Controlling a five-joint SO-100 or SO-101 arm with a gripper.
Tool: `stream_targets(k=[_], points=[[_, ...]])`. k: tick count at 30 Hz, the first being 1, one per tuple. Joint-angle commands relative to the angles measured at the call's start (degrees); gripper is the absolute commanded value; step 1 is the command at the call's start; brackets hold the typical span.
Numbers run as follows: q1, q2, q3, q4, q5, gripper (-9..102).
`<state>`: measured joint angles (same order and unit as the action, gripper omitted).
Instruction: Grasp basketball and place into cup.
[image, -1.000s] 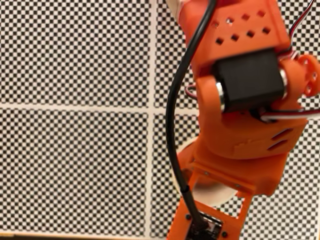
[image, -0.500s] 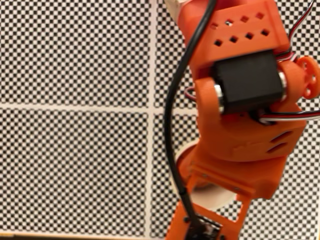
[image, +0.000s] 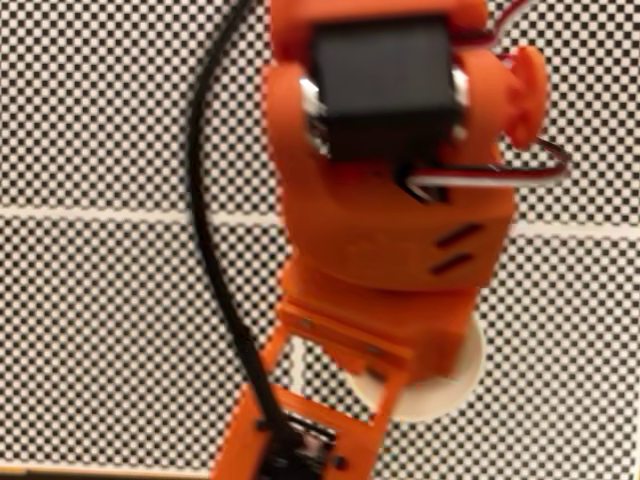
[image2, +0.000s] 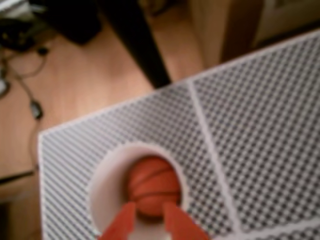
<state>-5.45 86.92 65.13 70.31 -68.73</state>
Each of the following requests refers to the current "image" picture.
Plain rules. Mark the cream paper cup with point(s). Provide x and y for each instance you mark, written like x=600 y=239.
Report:
x=450 y=395

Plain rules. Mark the checkerboard paper sheet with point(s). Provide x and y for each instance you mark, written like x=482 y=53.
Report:
x=75 y=100
x=550 y=350
x=600 y=100
x=100 y=350

